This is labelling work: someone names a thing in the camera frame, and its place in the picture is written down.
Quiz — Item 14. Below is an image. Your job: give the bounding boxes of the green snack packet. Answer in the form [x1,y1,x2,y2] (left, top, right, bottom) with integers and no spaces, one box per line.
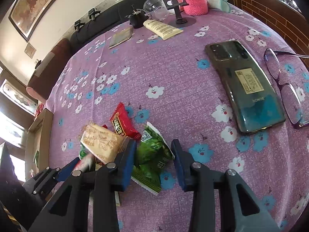
[131,121,175,196]

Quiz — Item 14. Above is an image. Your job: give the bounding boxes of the dark smartphone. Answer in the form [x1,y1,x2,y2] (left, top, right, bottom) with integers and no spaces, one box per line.
[205,40,287,134]

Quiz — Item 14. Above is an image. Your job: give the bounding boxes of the white red snack packet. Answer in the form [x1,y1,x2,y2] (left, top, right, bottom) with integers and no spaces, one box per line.
[72,153,97,172]

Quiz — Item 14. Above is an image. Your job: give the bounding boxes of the purple frame eyeglasses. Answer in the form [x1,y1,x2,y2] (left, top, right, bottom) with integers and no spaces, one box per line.
[264,48,309,129]

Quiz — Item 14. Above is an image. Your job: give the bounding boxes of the cream tube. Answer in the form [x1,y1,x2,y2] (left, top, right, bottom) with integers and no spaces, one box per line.
[143,20,184,40]

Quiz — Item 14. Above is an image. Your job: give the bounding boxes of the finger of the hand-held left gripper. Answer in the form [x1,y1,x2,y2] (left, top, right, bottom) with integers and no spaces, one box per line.
[32,157,81,195]

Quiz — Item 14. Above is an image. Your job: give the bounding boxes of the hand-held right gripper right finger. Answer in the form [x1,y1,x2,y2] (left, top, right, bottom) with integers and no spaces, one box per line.
[171,139,280,232]

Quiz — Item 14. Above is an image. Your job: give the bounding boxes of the black round container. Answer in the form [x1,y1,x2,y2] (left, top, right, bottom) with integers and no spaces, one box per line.
[128,5,148,29]

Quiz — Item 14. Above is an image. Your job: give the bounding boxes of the black phone stand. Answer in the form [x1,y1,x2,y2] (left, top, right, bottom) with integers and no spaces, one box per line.
[158,0,196,26]

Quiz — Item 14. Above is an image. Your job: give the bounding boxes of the khaki booklet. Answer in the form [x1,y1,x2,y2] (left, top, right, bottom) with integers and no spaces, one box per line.
[109,27,134,49]

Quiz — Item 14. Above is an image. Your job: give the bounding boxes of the brown cardboard box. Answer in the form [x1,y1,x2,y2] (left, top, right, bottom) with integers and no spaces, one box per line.
[24,108,54,174]

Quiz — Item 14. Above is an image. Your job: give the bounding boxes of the framed painting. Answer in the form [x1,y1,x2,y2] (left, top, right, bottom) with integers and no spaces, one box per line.
[8,0,78,43]

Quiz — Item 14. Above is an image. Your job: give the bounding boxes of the small wall plaque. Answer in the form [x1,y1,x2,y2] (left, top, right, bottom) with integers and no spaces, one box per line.
[24,42,37,59]

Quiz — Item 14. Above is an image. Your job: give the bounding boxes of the brown armchair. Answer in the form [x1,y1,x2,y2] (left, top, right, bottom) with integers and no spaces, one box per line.
[26,37,71,103]

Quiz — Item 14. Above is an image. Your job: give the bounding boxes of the black sofa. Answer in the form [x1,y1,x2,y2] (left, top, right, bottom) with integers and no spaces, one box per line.
[70,0,213,54]

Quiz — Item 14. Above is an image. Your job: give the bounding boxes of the wooden headboard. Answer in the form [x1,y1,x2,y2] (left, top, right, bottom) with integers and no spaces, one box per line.
[233,0,309,61]

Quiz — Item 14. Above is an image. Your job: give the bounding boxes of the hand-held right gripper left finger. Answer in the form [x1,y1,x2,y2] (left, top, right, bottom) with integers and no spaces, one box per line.
[28,139,138,232]

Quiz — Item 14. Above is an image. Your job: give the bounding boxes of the clear plastic cup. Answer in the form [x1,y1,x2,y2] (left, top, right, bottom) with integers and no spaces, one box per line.
[143,0,170,21]

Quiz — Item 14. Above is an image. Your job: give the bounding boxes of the beige biscuit packet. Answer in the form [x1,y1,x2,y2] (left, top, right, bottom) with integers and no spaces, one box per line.
[80,123,131,165]

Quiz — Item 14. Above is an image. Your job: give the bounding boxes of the white green cloth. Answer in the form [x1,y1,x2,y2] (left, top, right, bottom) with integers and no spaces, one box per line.
[206,0,228,12]

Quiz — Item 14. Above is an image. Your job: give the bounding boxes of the red snack packet brown label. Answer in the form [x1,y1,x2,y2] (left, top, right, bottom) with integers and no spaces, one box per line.
[110,102,142,141]

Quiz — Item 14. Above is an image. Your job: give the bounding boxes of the wooden glass door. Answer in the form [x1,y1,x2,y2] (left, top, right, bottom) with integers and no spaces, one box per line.
[0,63,40,150]

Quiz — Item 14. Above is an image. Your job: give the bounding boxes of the patterned blanket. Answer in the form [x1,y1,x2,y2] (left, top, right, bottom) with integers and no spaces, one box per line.
[35,103,45,120]

